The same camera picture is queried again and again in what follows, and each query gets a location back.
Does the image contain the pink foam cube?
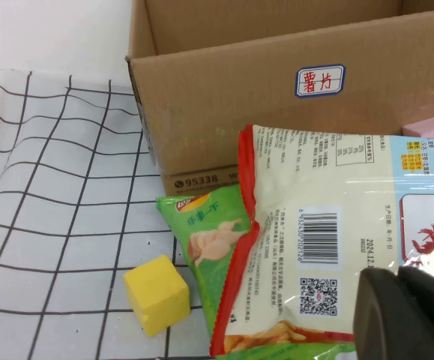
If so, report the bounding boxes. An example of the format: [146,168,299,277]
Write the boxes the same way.
[402,116,434,140]

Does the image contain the small green Lays bag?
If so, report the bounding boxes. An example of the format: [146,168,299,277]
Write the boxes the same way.
[155,183,259,348]

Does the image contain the yellow foam cube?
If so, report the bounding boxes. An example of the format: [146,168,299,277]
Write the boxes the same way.
[122,254,191,338]

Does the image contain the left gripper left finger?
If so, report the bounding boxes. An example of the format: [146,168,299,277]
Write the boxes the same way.
[353,266,433,360]

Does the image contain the cardboard box marked F2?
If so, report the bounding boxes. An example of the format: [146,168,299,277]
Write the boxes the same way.
[125,0,434,198]

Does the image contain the white red shrimp strips bag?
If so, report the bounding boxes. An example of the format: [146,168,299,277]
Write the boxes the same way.
[208,124,434,360]

